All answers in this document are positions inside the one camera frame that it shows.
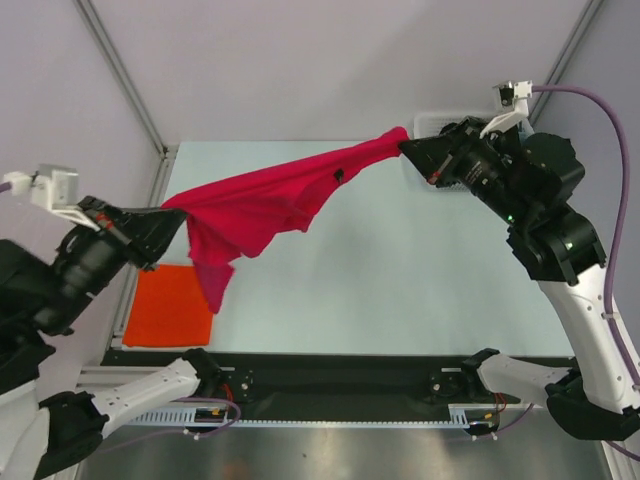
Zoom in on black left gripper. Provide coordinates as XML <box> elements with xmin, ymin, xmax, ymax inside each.
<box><xmin>36</xmin><ymin>191</ymin><xmax>192</xmax><ymax>329</ymax></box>

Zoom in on red t shirt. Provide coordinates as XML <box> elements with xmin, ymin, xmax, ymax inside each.
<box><xmin>161</xmin><ymin>127</ymin><xmax>409</xmax><ymax>314</ymax></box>

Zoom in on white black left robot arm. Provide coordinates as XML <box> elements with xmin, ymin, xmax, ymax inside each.
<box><xmin>1</xmin><ymin>196</ymin><xmax>221</xmax><ymax>479</ymax></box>

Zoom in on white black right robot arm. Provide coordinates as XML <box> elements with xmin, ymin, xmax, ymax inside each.
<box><xmin>399</xmin><ymin>117</ymin><xmax>639</xmax><ymax>441</ymax></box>

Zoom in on white perforated plastic basket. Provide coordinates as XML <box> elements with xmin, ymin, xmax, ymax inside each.
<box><xmin>413</xmin><ymin>112</ymin><xmax>531</xmax><ymax>193</ymax></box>

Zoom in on folded orange t shirt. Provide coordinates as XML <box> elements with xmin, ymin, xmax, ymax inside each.
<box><xmin>122</xmin><ymin>264</ymin><xmax>213</xmax><ymax>348</ymax></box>

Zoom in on light blue garment in basket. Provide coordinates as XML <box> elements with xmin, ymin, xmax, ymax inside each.
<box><xmin>518</xmin><ymin>123</ymin><xmax>534</xmax><ymax>144</ymax></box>

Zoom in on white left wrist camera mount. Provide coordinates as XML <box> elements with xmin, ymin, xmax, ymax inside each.
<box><xmin>1</xmin><ymin>164</ymin><xmax>99</xmax><ymax>231</ymax></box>

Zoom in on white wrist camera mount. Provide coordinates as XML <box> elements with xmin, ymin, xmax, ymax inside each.
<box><xmin>479</xmin><ymin>80</ymin><xmax>533</xmax><ymax>139</ymax></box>
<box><xmin>1</xmin><ymin>164</ymin><xmax>99</xmax><ymax>231</ymax></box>

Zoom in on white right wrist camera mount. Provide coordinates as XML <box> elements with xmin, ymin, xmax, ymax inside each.
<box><xmin>479</xmin><ymin>80</ymin><xmax>533</xmax><ymax>139</ymax></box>

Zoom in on aluminium front frame rail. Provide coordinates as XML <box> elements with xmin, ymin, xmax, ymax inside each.
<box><xmin>75</xmin><ymin>366</ymin><xmax>161</xmax><ymax>393</ymax></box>

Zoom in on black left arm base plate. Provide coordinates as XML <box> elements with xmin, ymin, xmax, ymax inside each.
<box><xmin>196</xmin><ymin>367</ymin><xmax>254</xmax><ymax>403</ymax></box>

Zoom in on aluminium right corner post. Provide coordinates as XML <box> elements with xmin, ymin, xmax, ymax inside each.
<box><xmin>532</xmin><ymin>0</ymin><xmax>606</xmax><ymax>126</ymax></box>

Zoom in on aluminium corner post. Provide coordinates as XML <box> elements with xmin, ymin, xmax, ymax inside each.
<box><xmin>532</xmin><ymin>0</ymin><xmax>606</xmax><ymax>126</ymax></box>
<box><xmin>73</xmin><ymin>0</ymin><xmax>168</xmax><ymax>158</ymax></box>

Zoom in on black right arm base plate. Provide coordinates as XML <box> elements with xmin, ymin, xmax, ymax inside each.
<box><xmin>427</xmin><ymin>368</ymin><xmax>485</xmax><ymax>403</ymax></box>

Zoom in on aluminium left corner post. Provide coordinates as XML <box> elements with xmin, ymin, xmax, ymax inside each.
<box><xmin>73</xmin><ymin>0</ymin><xmax>168</xmax><ymax>158</ymax></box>

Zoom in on white slotted cable duct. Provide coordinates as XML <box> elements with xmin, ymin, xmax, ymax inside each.
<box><xmin>128</xmin><ymin>402</ymin><xmax>533</xmax><ymax>430</ymax></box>

